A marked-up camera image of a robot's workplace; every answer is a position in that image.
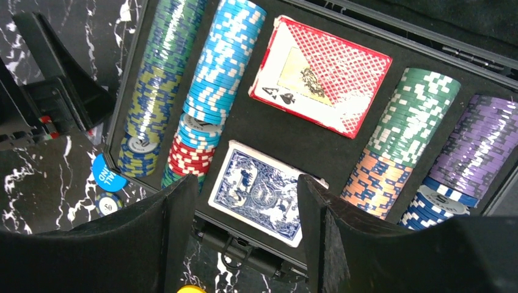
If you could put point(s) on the red playing card deck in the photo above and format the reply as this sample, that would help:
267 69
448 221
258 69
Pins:
318 76

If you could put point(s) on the blue playing card deck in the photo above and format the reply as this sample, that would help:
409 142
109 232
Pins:
259 191

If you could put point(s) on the blue small blind button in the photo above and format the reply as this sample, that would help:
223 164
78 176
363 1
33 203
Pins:
106 179

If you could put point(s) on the light blue chip stack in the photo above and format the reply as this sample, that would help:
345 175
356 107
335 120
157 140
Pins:
220 68

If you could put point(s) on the black poker chip case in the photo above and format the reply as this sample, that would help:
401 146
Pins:
482 64

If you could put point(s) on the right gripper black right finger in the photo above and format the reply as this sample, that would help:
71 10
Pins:
350 250

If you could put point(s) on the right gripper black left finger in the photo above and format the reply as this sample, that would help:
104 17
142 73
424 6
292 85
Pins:
140 248

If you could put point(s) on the green-yellow chip stack row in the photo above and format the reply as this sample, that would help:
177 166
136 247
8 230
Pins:
167 50

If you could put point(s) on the green and orange chip row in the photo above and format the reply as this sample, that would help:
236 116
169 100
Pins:
406 126

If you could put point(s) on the red and green chip stack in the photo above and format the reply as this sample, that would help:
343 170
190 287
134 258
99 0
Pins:
183 160

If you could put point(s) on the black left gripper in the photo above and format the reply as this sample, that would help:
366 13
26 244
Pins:
66 100

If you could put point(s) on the purple and blue chip row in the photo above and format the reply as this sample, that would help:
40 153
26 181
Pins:
479 145

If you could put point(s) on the yellow round button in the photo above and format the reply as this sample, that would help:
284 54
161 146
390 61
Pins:
191 289

